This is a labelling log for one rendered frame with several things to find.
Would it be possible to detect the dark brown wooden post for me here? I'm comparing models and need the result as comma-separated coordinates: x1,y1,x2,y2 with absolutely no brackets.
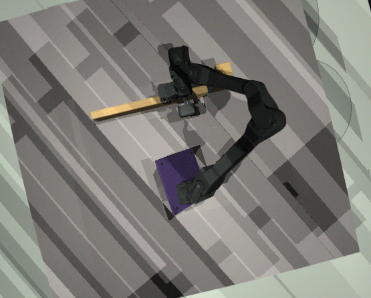
212,61,233,92

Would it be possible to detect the brown wooden board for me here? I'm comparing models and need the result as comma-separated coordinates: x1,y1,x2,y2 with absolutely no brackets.
91,86,213,121

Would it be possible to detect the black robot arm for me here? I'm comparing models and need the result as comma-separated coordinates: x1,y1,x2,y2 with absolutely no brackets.
158,46,286,205

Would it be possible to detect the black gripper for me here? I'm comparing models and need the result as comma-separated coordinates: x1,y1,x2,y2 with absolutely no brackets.
169,66,197,118

